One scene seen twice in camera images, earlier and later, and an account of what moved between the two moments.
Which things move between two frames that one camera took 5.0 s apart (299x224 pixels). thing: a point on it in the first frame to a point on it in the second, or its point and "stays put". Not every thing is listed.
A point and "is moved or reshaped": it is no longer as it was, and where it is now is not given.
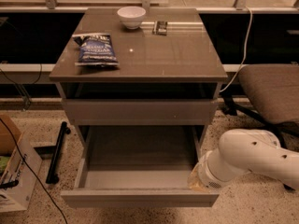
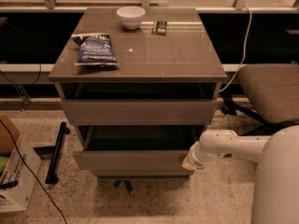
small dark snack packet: [160, 27] stays put
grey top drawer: [141, 111] stays put
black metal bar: [51, 176] stays put
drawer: [137, 166] is moved or reshaped
